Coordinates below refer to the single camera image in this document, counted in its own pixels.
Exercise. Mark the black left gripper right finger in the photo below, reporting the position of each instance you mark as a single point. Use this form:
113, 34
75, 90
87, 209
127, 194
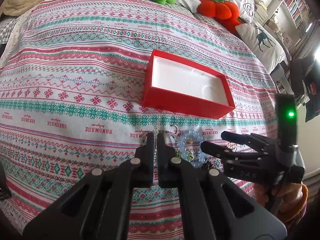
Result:
212, 206

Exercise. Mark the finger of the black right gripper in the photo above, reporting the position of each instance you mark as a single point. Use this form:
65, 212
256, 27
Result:
254, 141
243, 166

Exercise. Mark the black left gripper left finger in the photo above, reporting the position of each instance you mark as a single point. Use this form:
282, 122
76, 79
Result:
97, 206

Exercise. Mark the silver ring keychain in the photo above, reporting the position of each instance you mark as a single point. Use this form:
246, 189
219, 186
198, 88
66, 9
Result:
174, 134

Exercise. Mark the red jewelry box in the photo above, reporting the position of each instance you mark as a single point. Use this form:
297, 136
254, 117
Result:
176, 84

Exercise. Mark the person's right hand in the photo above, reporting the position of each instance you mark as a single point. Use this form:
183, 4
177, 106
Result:
293, 207

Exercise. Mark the white deer print pillow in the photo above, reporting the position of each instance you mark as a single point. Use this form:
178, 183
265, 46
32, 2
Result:
262, 44

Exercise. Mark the red pumpkin plush toy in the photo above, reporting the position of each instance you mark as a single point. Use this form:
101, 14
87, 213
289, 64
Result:
225, 12

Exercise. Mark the white bookshelf with books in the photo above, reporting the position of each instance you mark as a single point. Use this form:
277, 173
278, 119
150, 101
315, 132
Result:
299, 12

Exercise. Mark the patterned christmas bedspread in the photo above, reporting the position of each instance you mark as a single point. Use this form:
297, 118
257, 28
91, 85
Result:
72, 79

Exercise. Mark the grey checkered sheet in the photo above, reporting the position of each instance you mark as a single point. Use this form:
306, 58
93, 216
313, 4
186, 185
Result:
6, 26

